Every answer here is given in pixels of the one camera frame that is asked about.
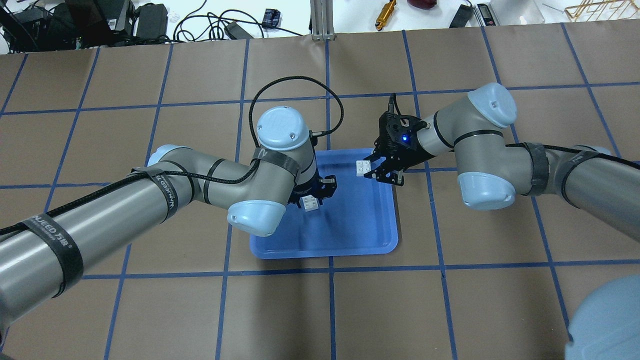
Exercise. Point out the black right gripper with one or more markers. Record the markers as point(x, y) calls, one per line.
point(411, 156)

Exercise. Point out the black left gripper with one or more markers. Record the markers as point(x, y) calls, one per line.
point(306, 189)

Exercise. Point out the white block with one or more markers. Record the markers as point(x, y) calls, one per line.
point(363, 169)
point(310, 203)

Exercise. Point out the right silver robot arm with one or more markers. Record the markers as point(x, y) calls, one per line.
point(491, 173)

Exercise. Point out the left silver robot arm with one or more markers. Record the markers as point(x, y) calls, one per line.
point(45, 255)

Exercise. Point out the blue plastic tray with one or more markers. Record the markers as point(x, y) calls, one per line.
point(359, 219)

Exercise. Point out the brass cylinder tool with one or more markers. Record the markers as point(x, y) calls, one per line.
point(384, 15)

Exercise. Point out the small blue black device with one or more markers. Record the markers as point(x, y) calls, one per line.
point(271, 18)

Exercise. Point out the black power adapter brick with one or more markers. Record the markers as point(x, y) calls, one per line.
point(152, 21)

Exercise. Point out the aluminium frame post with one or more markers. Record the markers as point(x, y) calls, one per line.
point(322, 20)

